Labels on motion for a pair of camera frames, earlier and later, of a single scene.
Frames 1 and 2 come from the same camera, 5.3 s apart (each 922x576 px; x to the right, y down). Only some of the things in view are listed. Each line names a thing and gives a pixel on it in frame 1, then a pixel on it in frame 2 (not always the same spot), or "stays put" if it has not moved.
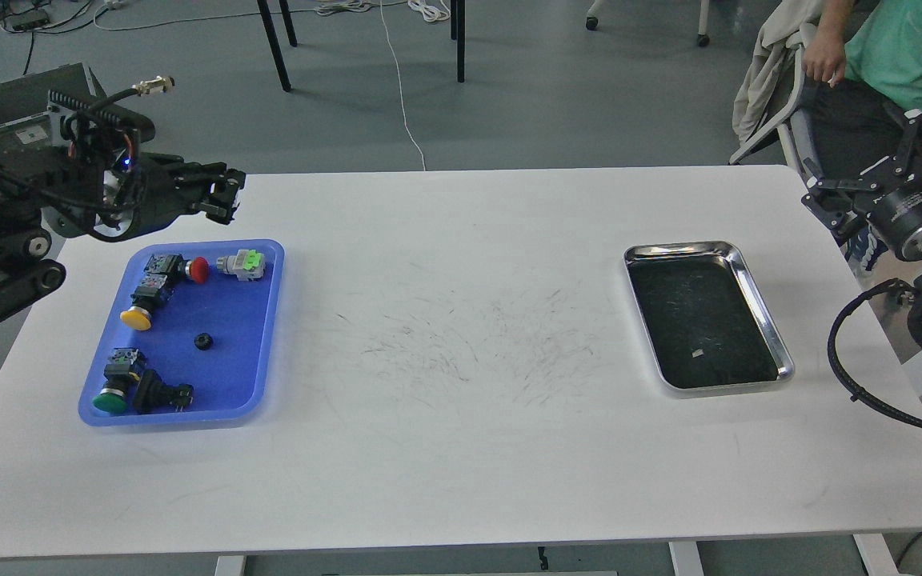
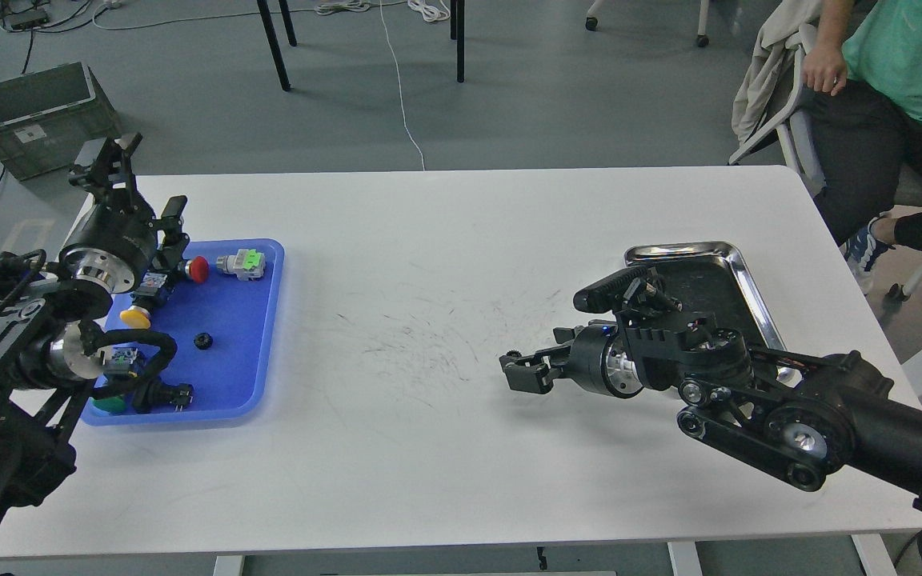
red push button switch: (175, 267) stays put
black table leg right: (458, 34) stays put
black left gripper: (163, 186) to (113, 246)
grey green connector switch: (246, 264) stays put
